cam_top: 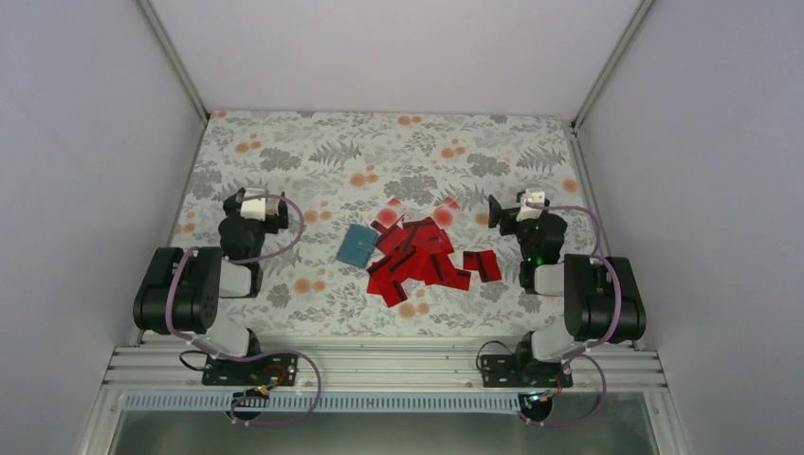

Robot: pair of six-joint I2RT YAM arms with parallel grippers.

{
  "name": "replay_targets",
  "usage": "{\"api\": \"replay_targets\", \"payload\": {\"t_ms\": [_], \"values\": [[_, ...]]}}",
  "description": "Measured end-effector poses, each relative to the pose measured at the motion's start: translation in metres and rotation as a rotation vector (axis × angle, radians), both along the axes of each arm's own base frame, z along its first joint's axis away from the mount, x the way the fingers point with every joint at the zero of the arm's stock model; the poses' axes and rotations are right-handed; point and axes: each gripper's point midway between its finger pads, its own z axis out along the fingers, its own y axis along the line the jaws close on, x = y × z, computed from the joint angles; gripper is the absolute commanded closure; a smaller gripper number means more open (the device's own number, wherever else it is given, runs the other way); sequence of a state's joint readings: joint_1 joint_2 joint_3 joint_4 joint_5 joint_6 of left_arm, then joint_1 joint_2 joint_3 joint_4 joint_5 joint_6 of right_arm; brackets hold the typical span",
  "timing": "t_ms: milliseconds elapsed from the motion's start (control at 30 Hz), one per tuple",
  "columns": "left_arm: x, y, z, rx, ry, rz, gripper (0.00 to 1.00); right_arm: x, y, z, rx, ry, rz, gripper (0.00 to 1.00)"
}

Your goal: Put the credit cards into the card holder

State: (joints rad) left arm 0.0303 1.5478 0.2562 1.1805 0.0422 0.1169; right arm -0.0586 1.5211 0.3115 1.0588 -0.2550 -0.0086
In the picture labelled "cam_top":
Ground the teal card holder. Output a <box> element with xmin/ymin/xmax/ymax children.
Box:
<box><xmin>336</xmin><ymin>224</ymin><xmax>379</xmax><ymax>268</ymax></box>

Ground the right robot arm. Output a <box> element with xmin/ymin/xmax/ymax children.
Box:
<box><xmin>488</xmin><ymin>191</ymin><xmax>647</xmax><ymax>386</ymax></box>

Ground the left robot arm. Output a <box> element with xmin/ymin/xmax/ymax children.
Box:
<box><xmin>133</xmin><ymin>188</ymin><xmax>295</xmax><ymax>384</ymax></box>

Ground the white red-circle card right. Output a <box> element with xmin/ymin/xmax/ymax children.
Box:
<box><xmin>431</xmin><ymin>197</ymin><xmax>463</xmax><ymax>228</ymax></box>

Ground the white red-circle card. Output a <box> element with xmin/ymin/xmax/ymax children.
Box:
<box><xmin>431</xmin><ymin>197</ymin><xmax>463</xmax><ymax>228</ymax></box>
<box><xmin>375</xmin><ymin>198</ymin><xmax>407</xmax><ymax>228</ymax></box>

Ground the red card far right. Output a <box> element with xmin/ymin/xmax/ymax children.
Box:
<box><xmin>463</xmin><ymin>250</ymin><xmax>502</xmax><ymax>282</ymax></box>

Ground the red card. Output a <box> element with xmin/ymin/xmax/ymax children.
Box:
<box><xmin>463</xmin><ymin>250</ymin><xmax>502</xmax><ymax>282</ymax></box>
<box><xmin>379</xmin><ymin>281</ymin><xmax>409</xmax><ymax>308</ymax></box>

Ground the pile of red cards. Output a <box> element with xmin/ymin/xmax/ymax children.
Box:
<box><xmin>367</xmin><ymin>217</ymin><xmax>471</xmax><ymax>296</ymax></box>

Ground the white red-circle card left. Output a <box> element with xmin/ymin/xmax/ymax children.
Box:
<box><xmin>375</xmin><ymin>198</ymin><xmax>407</xmax><ymax>228</ymax></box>

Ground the red card front bottom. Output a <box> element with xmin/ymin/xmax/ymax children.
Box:
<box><xmin>379</xmin><ymin>281</ymin><xmax>409</xmax><ymax>308</ymax></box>

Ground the floral table mat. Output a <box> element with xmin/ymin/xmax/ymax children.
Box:
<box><xmin>172</xmin><ymin>111</ymin><xmax>594</xmax><ymax>337</ymax></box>

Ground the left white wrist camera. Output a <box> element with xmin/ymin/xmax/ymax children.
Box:
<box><xmin>240</xmin><ymin>188</ymin><xmax>268</xmax><ymax>221</ymax></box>

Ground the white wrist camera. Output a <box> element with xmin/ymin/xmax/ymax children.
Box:
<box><xmin>516</xmin><ymin>189</ymin><xmax>549</xmax><ymax>222</ymax></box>
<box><xmin>240</xmin><ymin>188</ymin><xmax>268</xmax><ymax>221</ymax></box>

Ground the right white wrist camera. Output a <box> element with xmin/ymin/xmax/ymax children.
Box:
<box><xmin>516</xmin><ymin>189</ymin><xmax>549</xmax><ymax>222</ymax></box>

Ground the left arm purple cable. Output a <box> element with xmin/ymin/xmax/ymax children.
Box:
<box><xmin>164</xmin><ymin>192</ymin><xmax>307</xmax><ymax>362</ymax></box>

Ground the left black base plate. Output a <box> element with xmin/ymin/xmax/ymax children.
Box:
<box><xmin>201</xmin><ymin>354</ymin><xmax>299</xmax><ymax>388</ymax></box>

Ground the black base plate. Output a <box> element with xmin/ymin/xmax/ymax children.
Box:
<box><xmin>201</xmin><ymin>354</ymin><xmax>299</xmax><ymax>388</ymax></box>
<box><xmin>478</xmin><ymin>355</ymin><xmax>574</xmax><ymax>389</ymax></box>

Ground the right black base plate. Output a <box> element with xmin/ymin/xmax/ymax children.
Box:
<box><xmin>478</xmin><ymin>355</ymin><xmax>574</xmax><ymax>389</ymax></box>

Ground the aluminium rail frame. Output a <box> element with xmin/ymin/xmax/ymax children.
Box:
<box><xmin>102</xmin><ymin>334</ymin><xmax>667</xmax><ymax>392</ymax></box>

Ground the grey slotted cable duct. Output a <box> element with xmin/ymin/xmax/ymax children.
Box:
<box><xmin>122</xmin><ymin>391</ymin><xmax>521</xmax><ymax>414</ymax></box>

